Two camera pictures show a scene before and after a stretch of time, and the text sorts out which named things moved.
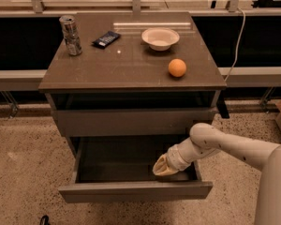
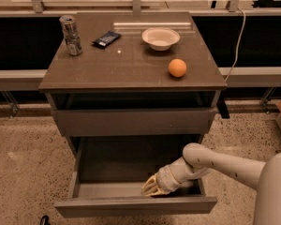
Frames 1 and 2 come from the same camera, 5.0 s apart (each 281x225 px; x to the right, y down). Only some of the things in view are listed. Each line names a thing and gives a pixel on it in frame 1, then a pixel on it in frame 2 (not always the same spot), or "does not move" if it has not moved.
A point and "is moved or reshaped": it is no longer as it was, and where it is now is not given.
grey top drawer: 137,122 does not move
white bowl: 160,38 does not move
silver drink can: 71,34 does not move
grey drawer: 118,168 is moved or reshaped
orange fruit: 177,67 does not move
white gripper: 175,160 to 164,178
